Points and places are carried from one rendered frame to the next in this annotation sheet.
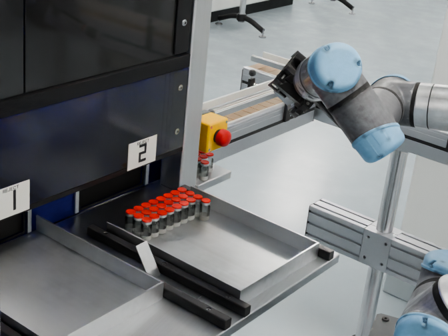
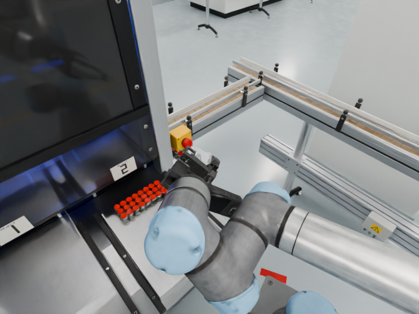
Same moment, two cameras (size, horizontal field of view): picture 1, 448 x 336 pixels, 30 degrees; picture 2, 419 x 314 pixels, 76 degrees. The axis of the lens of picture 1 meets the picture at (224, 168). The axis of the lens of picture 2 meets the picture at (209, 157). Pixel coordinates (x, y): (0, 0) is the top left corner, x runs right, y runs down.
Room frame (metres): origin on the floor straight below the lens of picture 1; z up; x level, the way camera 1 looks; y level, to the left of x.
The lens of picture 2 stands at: (1.07, -0.23, 1.68)
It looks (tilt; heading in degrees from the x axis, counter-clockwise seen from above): 45 degrees down; 12
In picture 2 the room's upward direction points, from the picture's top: straight up
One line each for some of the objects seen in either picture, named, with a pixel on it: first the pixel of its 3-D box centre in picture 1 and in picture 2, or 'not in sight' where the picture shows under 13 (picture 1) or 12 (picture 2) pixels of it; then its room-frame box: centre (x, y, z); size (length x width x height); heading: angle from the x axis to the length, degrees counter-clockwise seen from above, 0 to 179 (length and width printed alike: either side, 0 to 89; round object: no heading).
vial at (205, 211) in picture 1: (205, 209); not in sight; (1.59, 0.03, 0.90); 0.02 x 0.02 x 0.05
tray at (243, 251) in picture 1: (213, 239); (164, 228); (1.48, 0.01, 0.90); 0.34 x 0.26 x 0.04; 54
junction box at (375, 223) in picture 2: not in sight; (378, 225); (1.92, -0.90, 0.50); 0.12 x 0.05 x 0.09; 54
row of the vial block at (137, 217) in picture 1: (164, 213); (142, 202); (1.55, 0.11, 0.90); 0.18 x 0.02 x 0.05; 144
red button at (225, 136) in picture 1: (221, 137); (186, 142); (1.79, 0.01, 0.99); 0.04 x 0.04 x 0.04; 54
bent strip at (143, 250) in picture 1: (168, 271); (121, 269); (1.32, 0.08, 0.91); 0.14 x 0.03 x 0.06; 55
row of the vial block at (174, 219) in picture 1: (172, 217); (145, 205); (1.54, 0.10, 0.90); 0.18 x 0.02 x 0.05; 144
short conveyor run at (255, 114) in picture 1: (230, 116); (209, 108); (2.13, 0.00, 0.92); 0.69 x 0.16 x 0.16; 144
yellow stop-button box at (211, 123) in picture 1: (206, 131); (179, 137); (1.81, 0.05, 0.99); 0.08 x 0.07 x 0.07; 54
